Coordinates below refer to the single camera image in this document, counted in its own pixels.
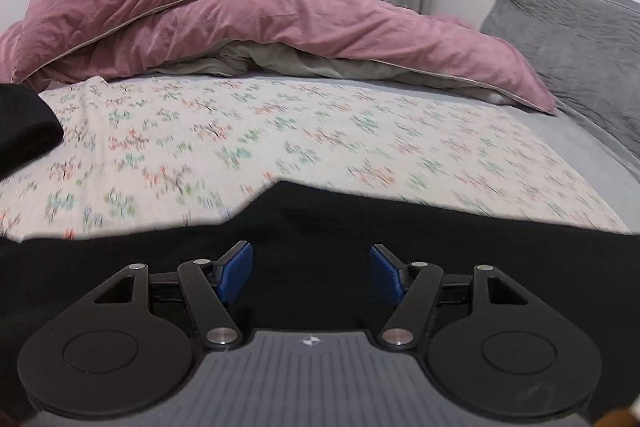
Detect folded black garment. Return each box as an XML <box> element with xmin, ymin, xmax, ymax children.
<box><xmin>0</xmin><ymin>82</ymin><xmax>65</xmax><ymax>181</ymax></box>

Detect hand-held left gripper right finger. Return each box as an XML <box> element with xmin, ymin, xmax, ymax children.
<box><xmin>368</xmin><ymin>244</ymin><xmax>532</xmax><ymax>351</ymax></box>

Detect black pants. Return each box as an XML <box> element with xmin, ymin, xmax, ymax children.
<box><xmin>0</xmin><ymin>180</ymin><xmax>640</xmax><ymax>427</ymax></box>

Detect grey quilted pillow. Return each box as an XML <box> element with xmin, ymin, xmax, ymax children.
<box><xmin>479</xmin><ymin>0</ymin><xmax>640</xmax><ymax>184</ymax></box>

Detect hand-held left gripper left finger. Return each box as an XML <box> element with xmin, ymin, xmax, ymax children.
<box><xmin>93</xmin><ymin>240</ymin><xmax>256</xmax><ymax>350</ymax></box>

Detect pink duvet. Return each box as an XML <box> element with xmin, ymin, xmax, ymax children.
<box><xmin>0</xmin><ymin>0</ymin><xmax>559</xmax><ymax>116</ymax></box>

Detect white floral sheet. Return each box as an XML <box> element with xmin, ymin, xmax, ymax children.
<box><xmin>0</xmin><ymin>76</ymin><xmax>632</xmax><ymax>244</ymax></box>

